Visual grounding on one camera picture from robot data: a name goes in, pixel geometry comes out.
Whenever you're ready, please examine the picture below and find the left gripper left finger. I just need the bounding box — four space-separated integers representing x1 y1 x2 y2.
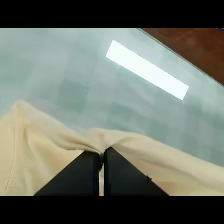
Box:
33 150 102 197

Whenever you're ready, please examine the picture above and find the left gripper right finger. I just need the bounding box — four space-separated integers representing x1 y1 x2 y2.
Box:
103 146 170 197

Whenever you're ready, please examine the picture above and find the cream shirt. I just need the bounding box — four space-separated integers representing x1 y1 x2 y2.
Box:
0 99 224 197

